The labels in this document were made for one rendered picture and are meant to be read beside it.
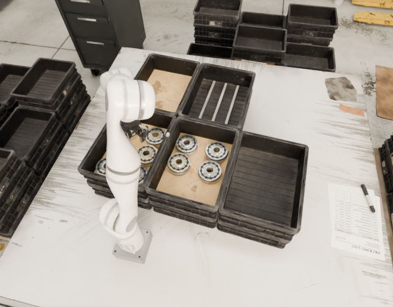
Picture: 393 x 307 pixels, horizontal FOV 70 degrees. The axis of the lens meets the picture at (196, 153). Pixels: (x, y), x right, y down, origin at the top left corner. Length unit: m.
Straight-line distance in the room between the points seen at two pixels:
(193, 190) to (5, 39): 3.34
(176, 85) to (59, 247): 0.98
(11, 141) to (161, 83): 1.18
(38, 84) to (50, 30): 1.66
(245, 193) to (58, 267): 0.83
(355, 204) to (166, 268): 0.89
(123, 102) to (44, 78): 1.86
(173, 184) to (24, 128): 1.40
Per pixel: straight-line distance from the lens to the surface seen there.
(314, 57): 2.69
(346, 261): 1.38
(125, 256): 1.21
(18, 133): 2.33
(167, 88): 1.59
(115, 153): 0.71
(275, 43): 2.56
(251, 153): 1.32
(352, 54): 3.56
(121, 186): 0.78
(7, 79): 2.82
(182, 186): 1.21
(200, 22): 2.72
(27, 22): 4.29
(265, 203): 1.21
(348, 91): 1.94
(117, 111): 0.64
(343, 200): 1.48
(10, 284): 1.44
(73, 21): 2.77
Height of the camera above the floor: 1.91
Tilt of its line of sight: 56 degrees down
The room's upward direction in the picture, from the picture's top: 2 degrees counter-clockwise
